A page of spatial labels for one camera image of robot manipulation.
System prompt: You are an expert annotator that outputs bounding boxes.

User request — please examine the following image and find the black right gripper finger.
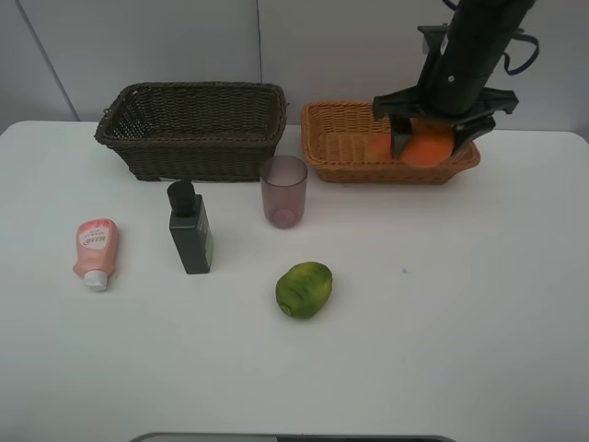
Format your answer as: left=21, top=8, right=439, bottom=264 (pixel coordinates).
left=390, top=117, right=412, bottom=159
left=452, top=117, right=496, bottom=157

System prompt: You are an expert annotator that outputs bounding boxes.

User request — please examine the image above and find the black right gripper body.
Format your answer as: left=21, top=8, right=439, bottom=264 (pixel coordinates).
left=372, top=33, right=519, bottom=125

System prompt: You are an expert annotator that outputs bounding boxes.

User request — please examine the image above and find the red yellow peach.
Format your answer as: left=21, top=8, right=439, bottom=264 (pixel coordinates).
left=364, top=134, right=393, bottom=162

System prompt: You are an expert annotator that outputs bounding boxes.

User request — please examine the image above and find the orange mandarin fruit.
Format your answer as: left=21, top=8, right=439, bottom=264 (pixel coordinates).
left=399, top=118, right=455, bottom=169

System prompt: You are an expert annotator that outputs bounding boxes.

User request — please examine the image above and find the green lime fruit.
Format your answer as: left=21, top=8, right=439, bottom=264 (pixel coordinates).
left=275, top=262, right=333, bottom=320

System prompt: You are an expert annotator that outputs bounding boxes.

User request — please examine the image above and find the dark green pump bottle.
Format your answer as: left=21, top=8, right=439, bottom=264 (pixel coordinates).
left=167, top=180, right=214, bottom=274

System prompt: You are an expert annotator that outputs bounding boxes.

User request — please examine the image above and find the pink detergent bottle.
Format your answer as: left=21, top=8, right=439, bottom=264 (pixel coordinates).
left=73, top=218, right=119, bottom=292

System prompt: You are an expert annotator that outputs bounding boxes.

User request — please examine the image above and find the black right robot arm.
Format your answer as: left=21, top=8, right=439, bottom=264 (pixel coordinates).
left=372, top=0, right=540, bottom=155

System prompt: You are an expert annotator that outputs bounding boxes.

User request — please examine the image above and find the orange wicker basket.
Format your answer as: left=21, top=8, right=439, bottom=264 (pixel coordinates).
left=301, top=101, right=480, bottom=185

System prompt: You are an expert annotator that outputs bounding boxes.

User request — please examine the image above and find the translucent purple plastic cup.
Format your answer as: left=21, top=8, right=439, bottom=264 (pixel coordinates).
left=260, top=155, right=308, bottom=229

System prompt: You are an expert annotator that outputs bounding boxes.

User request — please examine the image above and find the dark brown wicker basket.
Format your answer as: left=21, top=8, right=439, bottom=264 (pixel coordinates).
left=95, top=82, right=287, bottom=182

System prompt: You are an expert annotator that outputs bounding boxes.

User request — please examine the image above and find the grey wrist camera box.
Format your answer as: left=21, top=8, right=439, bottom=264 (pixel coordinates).
left=418, top=23, right=449, bottom=54

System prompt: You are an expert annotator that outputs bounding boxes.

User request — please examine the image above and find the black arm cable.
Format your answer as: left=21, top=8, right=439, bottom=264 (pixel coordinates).
left=501, top=28, right=540, bottom=77

